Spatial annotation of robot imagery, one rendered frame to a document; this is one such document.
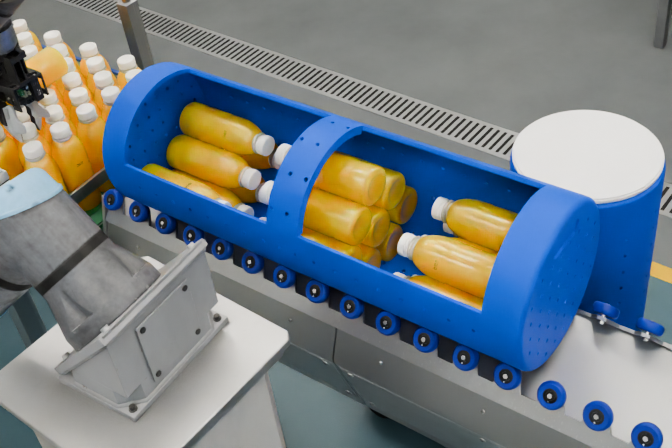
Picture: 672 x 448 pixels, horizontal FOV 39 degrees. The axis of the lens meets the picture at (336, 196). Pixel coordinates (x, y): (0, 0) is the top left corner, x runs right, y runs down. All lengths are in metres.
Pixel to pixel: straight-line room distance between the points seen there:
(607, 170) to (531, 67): 2.21
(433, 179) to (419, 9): 2.78
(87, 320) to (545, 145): 0.96
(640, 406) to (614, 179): 0.43
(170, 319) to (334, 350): 0.51
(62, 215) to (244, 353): 0.32
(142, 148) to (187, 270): 0.64
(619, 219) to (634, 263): 0.14
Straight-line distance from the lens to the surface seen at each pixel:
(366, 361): 1.68
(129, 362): 1.26
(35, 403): 1.39
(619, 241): 1.80
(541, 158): 1.80
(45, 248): 1.26
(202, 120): 1.83
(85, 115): 2.01
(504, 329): 1.38
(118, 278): 1.25
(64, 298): 1.27
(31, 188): 1.27
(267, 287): 1.75
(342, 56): 4.12
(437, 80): 3.91
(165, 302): 1.26
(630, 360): 1.61
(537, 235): 1.36
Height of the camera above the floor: 2.15
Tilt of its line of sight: 40 degrees down
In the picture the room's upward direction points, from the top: 8 degrees counter-clockwise
